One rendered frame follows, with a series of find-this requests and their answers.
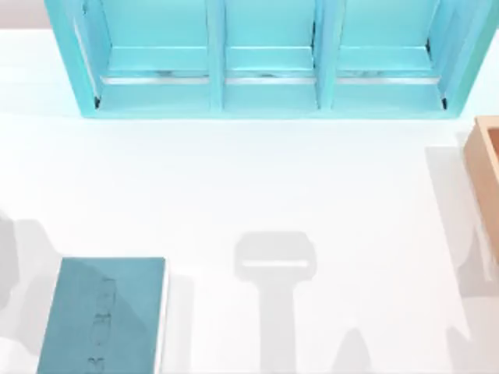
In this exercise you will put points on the light blue rack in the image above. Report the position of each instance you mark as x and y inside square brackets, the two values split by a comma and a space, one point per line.
[269, 97]

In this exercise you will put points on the teal blue book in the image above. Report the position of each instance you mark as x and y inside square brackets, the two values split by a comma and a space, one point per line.
[105, 311]

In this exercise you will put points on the salmon-coloured shallow box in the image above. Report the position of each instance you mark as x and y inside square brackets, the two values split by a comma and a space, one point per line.
[480, 163]

